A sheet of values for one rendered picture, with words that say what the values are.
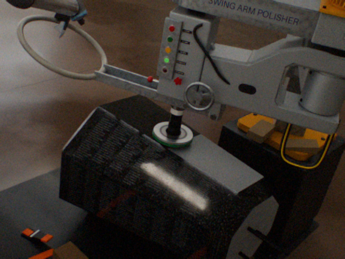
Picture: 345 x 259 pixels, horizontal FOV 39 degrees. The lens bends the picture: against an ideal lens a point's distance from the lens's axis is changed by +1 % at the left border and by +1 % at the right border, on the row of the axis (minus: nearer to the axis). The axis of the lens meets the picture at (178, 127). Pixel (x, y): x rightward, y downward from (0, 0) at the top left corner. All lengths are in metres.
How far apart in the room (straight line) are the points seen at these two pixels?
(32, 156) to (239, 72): 2.05
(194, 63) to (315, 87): 0.55
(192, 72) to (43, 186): 1.61
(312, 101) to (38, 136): 2.44
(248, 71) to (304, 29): 0.31
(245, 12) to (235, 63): 0.24
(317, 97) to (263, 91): 0.23
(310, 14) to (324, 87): 0.33
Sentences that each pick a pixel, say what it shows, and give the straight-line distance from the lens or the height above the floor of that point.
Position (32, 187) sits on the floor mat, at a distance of 3.48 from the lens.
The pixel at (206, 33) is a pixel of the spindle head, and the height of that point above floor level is 1.49.
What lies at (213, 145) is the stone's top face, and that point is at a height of 0.82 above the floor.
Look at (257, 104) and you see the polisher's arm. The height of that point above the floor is 1.22.
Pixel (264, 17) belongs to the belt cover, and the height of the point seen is 1.62.
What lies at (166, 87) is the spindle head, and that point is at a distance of 2.34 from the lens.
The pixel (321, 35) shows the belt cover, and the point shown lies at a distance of 2.12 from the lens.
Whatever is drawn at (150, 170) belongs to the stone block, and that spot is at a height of 0.72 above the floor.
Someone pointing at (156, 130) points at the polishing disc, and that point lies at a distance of 2.54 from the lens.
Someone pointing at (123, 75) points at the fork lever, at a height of 1.09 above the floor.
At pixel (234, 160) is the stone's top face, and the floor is 0.82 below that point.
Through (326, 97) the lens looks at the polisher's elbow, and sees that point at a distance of 2.24.
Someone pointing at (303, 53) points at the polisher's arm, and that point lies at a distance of 2.17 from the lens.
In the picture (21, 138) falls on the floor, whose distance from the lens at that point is 4.01.
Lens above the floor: 2.17
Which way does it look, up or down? 30 degrees down
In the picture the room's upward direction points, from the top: 11 degrees clockwise
